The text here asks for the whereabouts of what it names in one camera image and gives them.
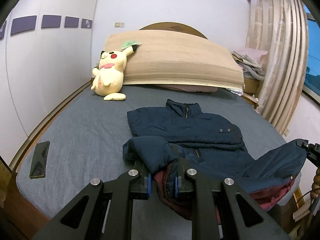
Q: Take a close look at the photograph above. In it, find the navy blue padded jacket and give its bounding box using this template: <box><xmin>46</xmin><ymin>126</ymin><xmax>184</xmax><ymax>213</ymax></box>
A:
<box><xmin>123</xmin><ymin>100</ymin><xmax>307</xmax><ymax>220</ymax></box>

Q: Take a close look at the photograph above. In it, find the window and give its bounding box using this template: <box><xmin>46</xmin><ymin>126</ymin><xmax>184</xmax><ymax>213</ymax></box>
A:
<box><xmin>303</xmin><ymin>5</ymin><xmax>319</xmax><ymax>104</ymax></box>

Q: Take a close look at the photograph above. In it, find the wooden nightstand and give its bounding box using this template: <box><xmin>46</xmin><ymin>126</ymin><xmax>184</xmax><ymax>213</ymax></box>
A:
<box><xmin>241</xmin><ymin>78</ymin><xmax>260</xmax><ymax>109</ymax></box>

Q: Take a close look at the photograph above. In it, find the black smartphone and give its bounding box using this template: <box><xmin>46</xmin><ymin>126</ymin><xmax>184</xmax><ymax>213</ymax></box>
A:
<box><xmin>29</xmin><ymin>141</ymin><xmax>50</xmax><ymax>179</ymax></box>

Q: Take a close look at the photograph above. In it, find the yellow Pikachu plush toy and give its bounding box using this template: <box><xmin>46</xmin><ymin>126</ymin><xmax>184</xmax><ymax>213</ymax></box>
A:
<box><xmin>91</xmin><ymin>43</ymin><xmax>140</xmax><ymax>101</ymax></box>

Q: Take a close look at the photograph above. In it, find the pile of folded linens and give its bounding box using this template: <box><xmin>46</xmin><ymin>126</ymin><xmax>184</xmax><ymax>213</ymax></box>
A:
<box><xmin>232</xmin><ymin>48</ymin><xmax>268</xmax><ymax>81</ymax></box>

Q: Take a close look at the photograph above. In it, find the beige folded blanket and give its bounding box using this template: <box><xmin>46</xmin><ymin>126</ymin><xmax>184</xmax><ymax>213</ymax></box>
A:
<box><xmin>104</xmin><ymin>30</ymin><xmax>244</xmax><ymax>90</ymax></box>

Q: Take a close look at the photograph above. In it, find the beige curtain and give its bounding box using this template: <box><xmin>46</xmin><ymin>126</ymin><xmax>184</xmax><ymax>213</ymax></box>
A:
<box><xmin>246</xmin><ymin>0</ymin><xmax>309</xmax><ymax>134</ymax></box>

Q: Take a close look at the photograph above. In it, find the green plush leaf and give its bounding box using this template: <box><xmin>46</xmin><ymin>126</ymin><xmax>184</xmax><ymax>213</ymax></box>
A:
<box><xmin>121</xmin><ymin>41</ymin><xmax>141</xmax><ymax>49</ymax></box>

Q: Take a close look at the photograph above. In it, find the wooden bed headboard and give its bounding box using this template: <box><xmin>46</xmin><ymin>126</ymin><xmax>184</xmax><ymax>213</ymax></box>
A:
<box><xmin>140</xmin><ymin>22</ymin><xmax>207</xmax><ymax>39</ymax></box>

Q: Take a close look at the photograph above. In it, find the wooden bed frame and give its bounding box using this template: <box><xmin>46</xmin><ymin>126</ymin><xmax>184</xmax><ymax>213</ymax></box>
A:
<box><xmin>1</xmin><ymin>82</ymin><xmax>91</xmax><ymax>239</ymax></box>

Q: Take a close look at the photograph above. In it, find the wall power outlet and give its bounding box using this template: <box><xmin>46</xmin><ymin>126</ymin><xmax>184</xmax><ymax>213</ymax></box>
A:
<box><xmin>114</xmin><ymin>22</ymin><xmax>125</xmax><ymax>28</ymax></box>

